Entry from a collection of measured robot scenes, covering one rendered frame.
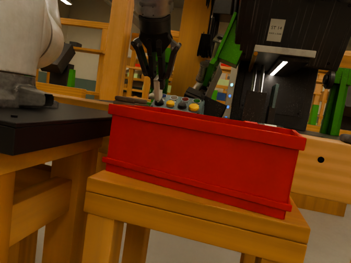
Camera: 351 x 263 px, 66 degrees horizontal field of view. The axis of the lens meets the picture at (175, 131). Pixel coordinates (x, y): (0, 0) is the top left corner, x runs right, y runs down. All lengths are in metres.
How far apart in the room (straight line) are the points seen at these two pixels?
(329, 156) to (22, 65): 0.71
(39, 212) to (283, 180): 0.41
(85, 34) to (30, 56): 12.28
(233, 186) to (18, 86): 0.39
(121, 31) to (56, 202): 1.11
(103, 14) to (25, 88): 12.20
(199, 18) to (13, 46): 1.04
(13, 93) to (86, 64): 12.05
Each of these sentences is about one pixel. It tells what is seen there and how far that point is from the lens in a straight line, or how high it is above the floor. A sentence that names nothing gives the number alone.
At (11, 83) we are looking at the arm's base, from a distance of 0.53.
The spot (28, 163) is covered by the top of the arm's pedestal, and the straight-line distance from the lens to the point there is 0.46.
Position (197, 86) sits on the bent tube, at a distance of 1.05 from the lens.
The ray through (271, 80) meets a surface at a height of 1.08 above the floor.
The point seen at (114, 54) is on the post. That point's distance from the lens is 1.52.
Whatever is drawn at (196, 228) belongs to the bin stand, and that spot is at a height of 0.76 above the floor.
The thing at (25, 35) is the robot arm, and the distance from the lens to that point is 0.54.
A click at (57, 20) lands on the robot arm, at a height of 1.09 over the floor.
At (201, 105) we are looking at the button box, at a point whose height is 0.94.
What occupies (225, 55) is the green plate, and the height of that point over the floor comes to 1.13.
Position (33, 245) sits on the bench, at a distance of 1.20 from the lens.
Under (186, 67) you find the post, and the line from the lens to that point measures 1.39.
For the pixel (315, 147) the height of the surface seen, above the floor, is 0.88.
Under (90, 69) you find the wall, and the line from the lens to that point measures 12.45.
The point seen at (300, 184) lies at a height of 0.78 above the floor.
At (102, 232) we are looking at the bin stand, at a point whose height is 0.71.
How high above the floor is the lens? 0.94
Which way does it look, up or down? 7 degrees down
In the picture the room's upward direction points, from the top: 9 degrees clockwise
